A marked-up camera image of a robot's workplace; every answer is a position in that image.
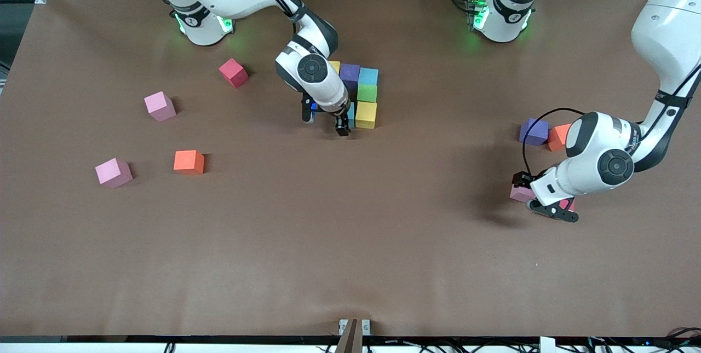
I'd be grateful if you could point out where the pink foam cube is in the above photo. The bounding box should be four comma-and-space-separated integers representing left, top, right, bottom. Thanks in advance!
509, 183, 537, 204
95, 157, 134, 189
143, 91, 177, 123

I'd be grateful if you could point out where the purple foam cube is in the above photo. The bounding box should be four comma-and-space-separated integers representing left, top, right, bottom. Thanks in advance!
339, 63, 361, 95
519, 118, 550, 147

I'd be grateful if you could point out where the orange foam cube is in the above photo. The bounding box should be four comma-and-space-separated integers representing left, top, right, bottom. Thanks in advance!
547, 123, 573, 152
173, 150, 206, 175

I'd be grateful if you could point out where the brown table mat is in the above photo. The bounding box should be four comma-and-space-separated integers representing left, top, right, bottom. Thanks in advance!
0, 0, 701, 338

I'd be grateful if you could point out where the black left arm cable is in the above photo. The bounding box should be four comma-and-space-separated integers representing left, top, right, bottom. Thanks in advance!
521, 63, 701, 176

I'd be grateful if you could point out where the black cable bundle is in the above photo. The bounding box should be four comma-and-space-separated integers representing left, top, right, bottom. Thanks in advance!
318, 337, 701, 353

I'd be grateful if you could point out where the small metal bracket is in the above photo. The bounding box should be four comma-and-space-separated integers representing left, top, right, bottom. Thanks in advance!
338, 319, 371, 336

